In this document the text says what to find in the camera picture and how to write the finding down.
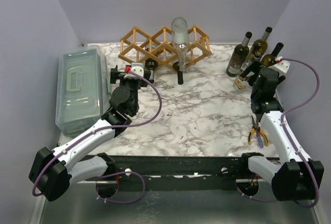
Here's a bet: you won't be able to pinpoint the clear square glass bottle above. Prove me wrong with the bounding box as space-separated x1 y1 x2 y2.
233 61 254 91

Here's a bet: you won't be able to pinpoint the green wine bottle brown label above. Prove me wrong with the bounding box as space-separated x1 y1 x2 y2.
145 43 158 84

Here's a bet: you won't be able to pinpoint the clear round glass bottle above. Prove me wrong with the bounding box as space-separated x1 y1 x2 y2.
171 17 189 71

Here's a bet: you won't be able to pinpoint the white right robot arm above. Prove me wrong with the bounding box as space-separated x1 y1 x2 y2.
238 58 324 208

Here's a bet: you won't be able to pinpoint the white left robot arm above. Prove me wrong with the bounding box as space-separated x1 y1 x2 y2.
28 62 151 201

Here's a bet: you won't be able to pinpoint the green bottle front right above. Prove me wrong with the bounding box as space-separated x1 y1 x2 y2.
260 42 284 67

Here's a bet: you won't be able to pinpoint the green bottle silver neck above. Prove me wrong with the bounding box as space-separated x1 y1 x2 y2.
226 32 252 77

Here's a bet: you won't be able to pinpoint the tall green bottle rear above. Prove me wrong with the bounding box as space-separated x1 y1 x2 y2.
245 27 273 62

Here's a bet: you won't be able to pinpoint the wooden lattice wine rack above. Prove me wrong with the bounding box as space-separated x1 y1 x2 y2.
118 25 212 70

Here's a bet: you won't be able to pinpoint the green bottle in rack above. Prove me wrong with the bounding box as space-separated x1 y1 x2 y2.
172 62 186 85

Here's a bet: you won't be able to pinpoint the translucent plastic storage box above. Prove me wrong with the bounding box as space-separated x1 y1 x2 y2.
55 45 111 138

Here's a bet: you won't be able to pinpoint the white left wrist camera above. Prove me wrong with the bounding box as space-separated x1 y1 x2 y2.
124 62 144 79

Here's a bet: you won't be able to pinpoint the yellow handled pliers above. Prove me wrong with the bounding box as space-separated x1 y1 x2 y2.
248 116 269 148

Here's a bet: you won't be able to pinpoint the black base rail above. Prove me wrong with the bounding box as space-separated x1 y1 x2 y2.
98 153 254 191

